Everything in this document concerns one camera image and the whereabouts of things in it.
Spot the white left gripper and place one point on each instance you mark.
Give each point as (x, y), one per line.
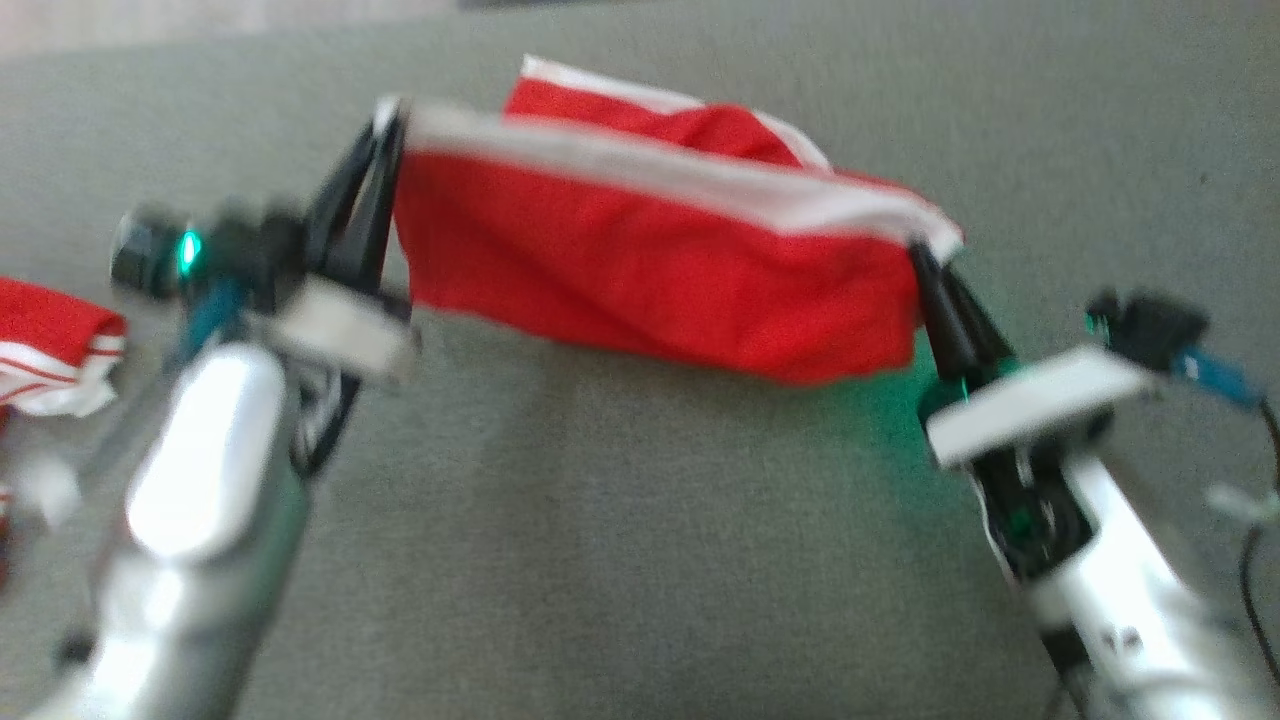
(340, 330)

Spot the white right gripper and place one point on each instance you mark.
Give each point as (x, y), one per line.
(1030, 400)

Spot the red shorts white stripes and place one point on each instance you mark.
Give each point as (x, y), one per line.
(650, 260)

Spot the red shirt white sleeves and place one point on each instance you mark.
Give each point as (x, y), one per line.
(50, 340)

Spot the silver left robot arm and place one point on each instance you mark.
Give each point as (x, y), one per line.
(200, 500)

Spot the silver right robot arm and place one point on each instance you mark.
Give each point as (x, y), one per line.
(1130, 610)

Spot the grey sofa seat cushion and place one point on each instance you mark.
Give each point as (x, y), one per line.
(650, 520)

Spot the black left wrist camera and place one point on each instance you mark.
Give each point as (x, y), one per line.
(220, 250)

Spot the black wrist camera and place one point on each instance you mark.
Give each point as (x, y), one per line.
(220, 250)
(1150, 325)

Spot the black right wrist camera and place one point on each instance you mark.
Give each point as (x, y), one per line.
(1150, 325)

